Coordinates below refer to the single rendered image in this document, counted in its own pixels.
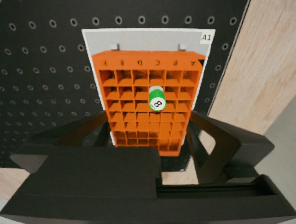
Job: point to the orange tube rack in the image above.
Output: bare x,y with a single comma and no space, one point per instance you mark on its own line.
139,125

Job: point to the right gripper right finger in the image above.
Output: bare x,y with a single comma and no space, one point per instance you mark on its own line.
235,147

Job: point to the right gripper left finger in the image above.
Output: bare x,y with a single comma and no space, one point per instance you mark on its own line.
72,133

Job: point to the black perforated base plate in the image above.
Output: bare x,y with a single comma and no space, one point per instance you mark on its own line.
46,78

